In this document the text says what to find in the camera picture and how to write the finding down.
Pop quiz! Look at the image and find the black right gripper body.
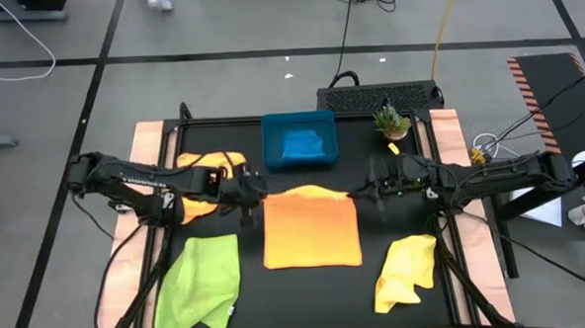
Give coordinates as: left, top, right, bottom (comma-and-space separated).
369, 152, 442, 215

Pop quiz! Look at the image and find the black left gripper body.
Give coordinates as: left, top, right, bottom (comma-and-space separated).
221, 171, 256, 230

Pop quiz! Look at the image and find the orange microfiber towel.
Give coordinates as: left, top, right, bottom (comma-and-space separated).
175, 149, 252, 226
260, 182, 365, 271

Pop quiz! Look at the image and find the blue microfiber towel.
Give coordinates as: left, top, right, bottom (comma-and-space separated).
281, 128, 327, 160

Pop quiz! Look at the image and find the yellow microfiber towel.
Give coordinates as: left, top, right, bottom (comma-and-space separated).
371, 233, 441, 315

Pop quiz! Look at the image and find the lime green microfiber towel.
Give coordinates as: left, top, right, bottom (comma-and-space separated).
149, 233, 244, 328

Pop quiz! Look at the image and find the teal plastic bin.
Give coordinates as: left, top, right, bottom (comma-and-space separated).
260, 109, 341, 173

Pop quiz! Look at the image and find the small potted succulent plant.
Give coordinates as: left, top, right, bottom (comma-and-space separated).
372, 103, 413, 142

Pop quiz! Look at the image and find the black perforated computer tower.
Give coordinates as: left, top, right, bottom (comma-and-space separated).
316, 79, 446, 116

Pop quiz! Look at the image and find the white paper sheet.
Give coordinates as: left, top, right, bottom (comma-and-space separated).
509, 184, 564, 230

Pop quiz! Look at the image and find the black metal beam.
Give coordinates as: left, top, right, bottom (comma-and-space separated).
492, 149, 585, 224

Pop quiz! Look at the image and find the black hazard striped mat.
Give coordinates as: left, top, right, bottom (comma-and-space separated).
506, 50, 585, 175

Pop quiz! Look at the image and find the white paper cup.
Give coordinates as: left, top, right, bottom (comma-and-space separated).
566, 203, 585, 228

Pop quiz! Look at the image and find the grey stand base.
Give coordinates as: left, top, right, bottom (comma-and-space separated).
0, 0, 70, 26

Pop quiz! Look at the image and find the black cable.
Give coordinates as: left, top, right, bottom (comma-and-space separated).
460, 205, 585, 304
329, 0, 422, 89

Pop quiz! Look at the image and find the yellow hanging cable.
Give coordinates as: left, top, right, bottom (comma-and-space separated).
427, 0, 464, 82

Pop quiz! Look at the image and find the white cable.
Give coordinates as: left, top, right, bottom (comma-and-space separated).
0, 0, 58, 83

